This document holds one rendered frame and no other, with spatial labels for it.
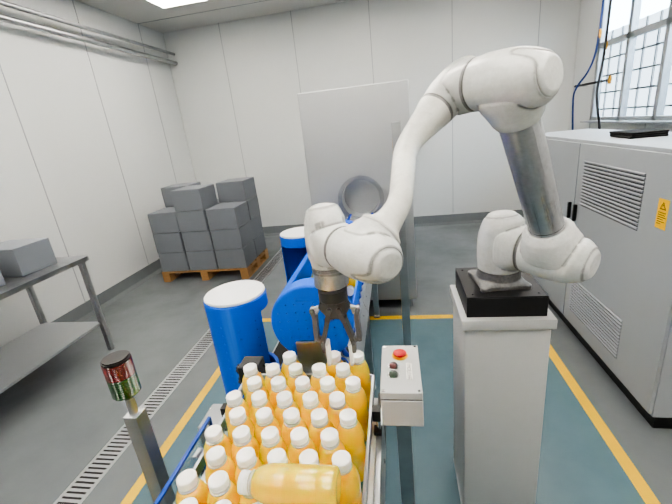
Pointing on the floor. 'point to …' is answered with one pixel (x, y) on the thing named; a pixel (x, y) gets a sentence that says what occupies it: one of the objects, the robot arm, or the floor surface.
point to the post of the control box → (406, 464)
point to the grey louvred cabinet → (621, 259)
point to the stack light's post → (147, 451)
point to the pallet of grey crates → (209, 229)
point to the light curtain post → (403, 260)
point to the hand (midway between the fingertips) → (340, 353)
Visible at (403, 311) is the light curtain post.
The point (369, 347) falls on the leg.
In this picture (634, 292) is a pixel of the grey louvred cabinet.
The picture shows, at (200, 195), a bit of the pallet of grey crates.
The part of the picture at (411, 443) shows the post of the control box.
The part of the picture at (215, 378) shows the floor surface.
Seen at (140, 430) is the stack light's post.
